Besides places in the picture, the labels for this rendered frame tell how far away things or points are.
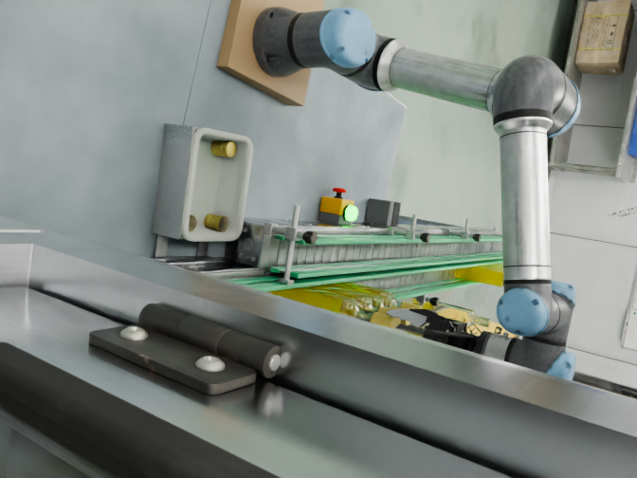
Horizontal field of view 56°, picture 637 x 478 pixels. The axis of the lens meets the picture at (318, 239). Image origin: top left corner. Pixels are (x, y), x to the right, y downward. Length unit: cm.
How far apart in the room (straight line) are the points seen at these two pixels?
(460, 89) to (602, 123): 595
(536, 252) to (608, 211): 606
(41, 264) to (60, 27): 85
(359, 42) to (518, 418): 117
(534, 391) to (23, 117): 98
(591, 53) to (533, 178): 567
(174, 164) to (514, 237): 65
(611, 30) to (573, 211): 187
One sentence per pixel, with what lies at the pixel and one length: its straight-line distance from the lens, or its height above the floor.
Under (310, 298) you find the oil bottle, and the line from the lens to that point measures 132.
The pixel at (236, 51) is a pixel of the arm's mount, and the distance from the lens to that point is 135.
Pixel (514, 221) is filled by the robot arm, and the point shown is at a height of 142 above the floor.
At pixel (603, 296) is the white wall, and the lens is 711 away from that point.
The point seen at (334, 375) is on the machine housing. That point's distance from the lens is 19.
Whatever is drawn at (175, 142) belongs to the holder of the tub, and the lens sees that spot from 123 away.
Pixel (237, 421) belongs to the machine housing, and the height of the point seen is 159.
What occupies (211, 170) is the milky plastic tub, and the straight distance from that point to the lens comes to 133.
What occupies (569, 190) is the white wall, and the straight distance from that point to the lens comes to 715.
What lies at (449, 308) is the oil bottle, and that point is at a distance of 205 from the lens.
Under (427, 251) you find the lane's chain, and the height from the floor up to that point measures 88.
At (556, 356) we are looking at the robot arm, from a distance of 116.
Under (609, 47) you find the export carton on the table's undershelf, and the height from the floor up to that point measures 54.
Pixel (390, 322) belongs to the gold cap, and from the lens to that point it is 124.
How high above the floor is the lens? 169
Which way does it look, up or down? 32 degrees down
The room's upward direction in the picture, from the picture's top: 102 degrees clockwise
